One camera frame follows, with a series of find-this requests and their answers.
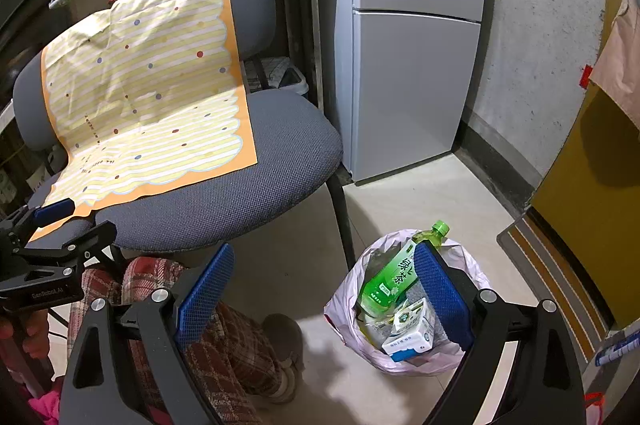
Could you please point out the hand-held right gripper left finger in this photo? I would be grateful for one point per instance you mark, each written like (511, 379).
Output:
(207, 290)

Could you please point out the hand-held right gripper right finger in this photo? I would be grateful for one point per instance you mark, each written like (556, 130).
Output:
(442, 295)

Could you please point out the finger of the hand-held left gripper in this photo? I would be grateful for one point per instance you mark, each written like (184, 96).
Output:
(75, 242)
(55, 207)

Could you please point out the white plastic trash bag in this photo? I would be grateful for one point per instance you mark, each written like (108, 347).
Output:
(345, 305)

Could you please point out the person's left hand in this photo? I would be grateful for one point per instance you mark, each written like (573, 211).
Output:
(20, 335)

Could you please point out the green tea bottle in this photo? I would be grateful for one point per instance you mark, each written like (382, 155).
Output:
(395, 275)

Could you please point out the white milk carton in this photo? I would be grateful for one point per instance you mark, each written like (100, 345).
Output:
(407, 335)

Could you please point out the person's plaid pants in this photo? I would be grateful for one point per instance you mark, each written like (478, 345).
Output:
(225, 355)

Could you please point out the grey slipper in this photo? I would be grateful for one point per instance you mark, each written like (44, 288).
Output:
(285, 355)

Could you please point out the striped door mat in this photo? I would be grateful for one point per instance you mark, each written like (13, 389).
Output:
(555, 270)

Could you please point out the pink cloth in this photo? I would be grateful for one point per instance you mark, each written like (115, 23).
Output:
(45, 410)

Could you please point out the yellow striped dotted cloth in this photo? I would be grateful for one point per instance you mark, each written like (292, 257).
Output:
(150, 80)

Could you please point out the grey office chair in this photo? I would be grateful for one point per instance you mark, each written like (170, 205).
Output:
(280, 145)

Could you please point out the yellow door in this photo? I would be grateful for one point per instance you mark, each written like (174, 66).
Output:
(585, 205)

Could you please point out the blue white packet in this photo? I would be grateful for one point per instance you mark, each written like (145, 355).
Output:
(617, 347)

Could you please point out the grey rimmed bin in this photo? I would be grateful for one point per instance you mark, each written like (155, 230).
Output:
(294, 81)

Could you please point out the white refrigerator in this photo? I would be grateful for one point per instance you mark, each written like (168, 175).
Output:
(410, 55)

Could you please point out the brown paper bag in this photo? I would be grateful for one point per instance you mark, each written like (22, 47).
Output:
(620, 60)

